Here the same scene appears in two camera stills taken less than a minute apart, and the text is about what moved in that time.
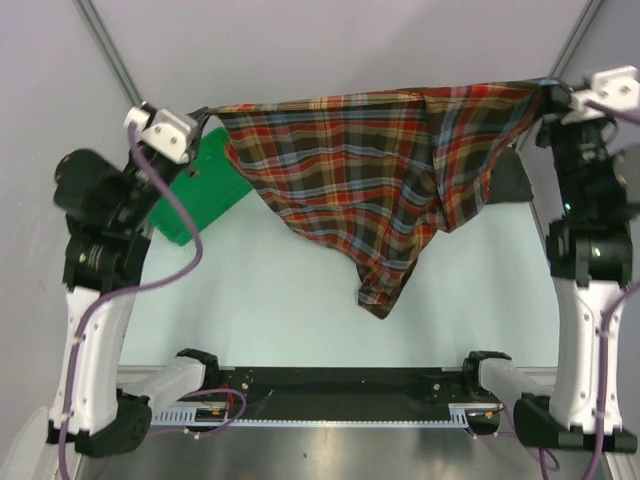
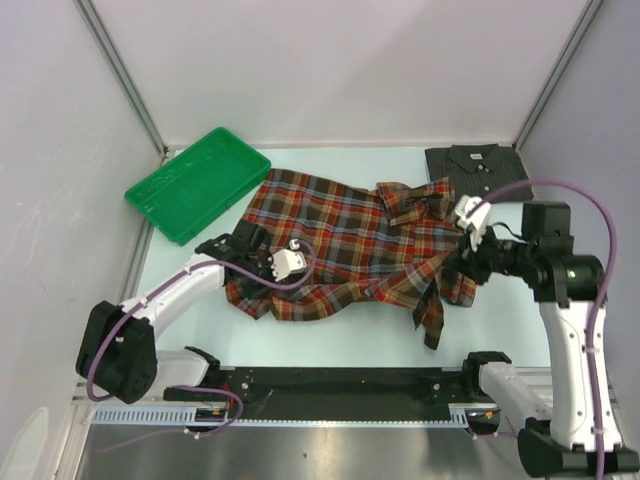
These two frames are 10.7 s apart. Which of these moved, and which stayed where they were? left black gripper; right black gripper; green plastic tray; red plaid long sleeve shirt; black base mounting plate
Moved: right black gripper; left black gripper; red plaid long sleeve shirt
Stayed: black base mounting plate; green plastic tray
